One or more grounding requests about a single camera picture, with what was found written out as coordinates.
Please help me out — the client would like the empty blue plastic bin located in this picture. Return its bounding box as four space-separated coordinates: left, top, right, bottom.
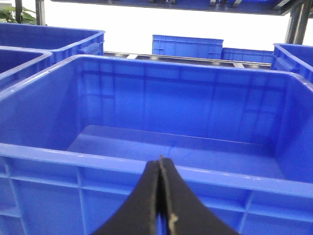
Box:
0 55 313 235

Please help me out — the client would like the green potted plant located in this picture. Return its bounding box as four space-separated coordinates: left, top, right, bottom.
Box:
0 6 37 24

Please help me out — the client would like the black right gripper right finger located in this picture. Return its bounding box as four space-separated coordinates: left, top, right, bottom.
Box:
158 156 238 235

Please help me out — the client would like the rear left blue bin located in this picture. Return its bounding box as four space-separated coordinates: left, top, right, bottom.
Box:
0 23 105 64

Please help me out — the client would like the distant tall blue crate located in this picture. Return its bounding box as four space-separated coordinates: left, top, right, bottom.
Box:
152 35 224 59

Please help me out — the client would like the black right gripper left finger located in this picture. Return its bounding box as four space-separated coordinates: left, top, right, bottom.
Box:
93 161 159 235

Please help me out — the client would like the blue bin with buttons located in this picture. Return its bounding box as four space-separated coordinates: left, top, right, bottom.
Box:
0 46 52 91

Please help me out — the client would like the rear right blue bin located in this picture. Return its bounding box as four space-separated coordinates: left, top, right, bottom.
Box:
271 43 313 83

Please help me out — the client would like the distant low blue crate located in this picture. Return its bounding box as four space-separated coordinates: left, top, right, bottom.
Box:
221 47 273 64

